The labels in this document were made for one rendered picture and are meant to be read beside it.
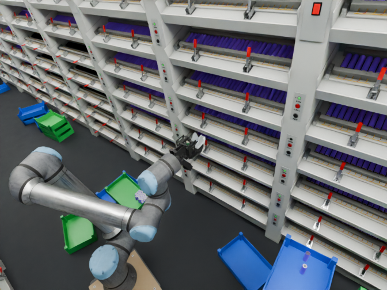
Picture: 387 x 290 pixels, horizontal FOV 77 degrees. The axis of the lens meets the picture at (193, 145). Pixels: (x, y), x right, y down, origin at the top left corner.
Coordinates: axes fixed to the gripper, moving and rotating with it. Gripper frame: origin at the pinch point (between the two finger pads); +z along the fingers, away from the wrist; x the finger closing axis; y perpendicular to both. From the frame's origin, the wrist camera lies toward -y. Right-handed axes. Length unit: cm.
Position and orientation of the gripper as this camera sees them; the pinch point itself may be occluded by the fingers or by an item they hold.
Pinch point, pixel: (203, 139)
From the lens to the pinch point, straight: 113.6
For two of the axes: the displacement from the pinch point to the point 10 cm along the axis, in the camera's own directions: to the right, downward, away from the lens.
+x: -7.7, -3.5, 5.3
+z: 6.3, -5.5, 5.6
